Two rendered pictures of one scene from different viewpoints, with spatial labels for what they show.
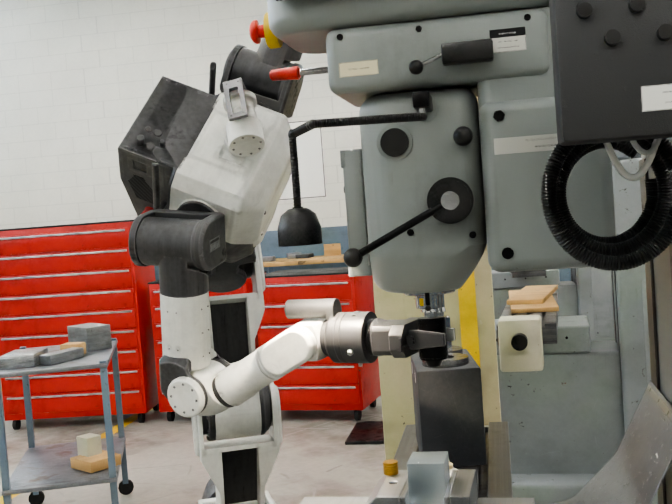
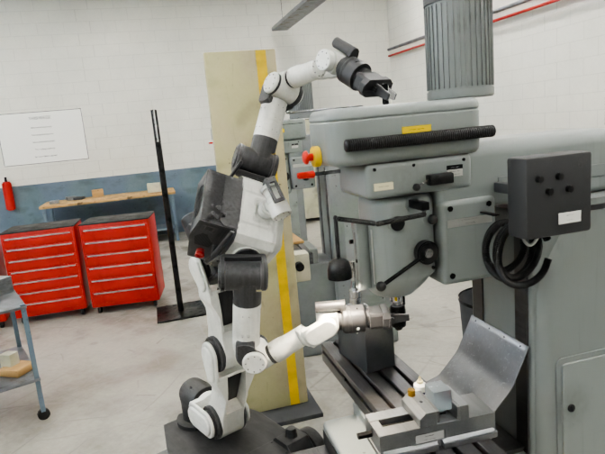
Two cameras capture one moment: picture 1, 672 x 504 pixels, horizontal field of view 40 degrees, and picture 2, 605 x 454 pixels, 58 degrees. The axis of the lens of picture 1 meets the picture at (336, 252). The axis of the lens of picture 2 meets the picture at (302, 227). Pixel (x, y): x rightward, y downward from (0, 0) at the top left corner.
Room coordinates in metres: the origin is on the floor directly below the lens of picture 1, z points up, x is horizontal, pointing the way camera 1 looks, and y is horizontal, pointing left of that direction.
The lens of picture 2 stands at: (0.14, 0.79, 1.86)
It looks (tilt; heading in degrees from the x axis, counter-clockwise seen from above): 11 degrees down; 335
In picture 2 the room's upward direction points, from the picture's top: 5 degrees counter-clockwise
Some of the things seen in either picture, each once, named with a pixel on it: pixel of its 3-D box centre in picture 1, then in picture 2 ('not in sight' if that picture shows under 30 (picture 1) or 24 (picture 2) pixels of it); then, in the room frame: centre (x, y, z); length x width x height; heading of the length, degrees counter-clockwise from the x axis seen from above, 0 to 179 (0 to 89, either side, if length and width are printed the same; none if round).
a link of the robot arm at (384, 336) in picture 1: (381, 338); (369, 318); (1.55, -0.07, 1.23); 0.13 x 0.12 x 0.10; 155
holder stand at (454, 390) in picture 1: (446, 402); (364, 334); (1.82, -0.20, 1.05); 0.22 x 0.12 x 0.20; 178
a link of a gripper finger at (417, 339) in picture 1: (425, 340); (399, 318); (1.49, -0.14, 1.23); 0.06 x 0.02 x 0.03; 65
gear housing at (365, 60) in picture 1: (439, 61); (402, 173); (1.51, -0.19, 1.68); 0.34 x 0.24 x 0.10; 80
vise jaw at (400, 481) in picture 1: (391, 496); (419, 408); (1.29, -0.05, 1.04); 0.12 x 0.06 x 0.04; 167
